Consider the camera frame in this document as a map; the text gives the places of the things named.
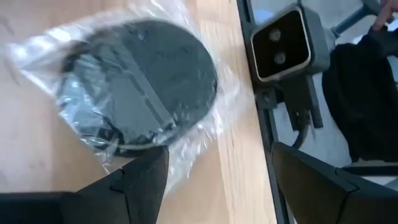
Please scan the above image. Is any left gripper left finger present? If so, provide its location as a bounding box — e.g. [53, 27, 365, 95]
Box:
[60, 145, 170, 224]

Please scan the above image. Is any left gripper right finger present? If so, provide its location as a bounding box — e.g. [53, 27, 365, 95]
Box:
[271, 141, 398, 224]

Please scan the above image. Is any black loofah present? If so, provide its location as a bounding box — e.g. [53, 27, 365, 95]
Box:
[5, 0, 251, 195]

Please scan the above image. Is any gray metal bar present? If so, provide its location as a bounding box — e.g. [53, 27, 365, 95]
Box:
[331, 0, 398, 37]

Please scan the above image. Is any person's hand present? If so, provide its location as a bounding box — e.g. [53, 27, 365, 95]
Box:
[371, 0, 398, 32]

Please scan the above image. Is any black camera cable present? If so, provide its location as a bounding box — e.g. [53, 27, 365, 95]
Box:
[291, 110, 312, 150]

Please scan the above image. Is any black metal table frame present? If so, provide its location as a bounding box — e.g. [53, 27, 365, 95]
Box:
[236, 0, 295, 224]

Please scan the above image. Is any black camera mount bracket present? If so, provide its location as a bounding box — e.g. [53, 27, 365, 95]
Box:
[254, 73, 324, 130]

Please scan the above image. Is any gray table-level camera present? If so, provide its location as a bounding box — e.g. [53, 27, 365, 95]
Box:
[249, 4, 331, 84]

